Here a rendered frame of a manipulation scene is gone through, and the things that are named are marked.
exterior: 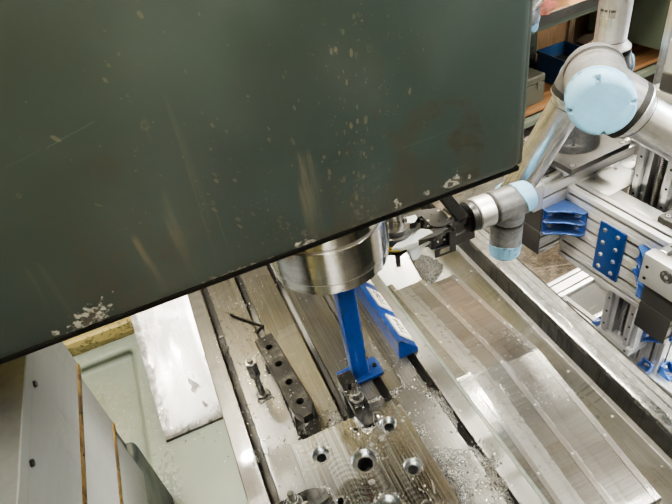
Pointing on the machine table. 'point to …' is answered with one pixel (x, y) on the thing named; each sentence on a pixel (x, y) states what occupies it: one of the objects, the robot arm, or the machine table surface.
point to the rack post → (353, 340)
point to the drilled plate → (405, 442)
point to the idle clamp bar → (305, 410)
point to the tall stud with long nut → (256, 377)
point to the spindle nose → (336, 262)
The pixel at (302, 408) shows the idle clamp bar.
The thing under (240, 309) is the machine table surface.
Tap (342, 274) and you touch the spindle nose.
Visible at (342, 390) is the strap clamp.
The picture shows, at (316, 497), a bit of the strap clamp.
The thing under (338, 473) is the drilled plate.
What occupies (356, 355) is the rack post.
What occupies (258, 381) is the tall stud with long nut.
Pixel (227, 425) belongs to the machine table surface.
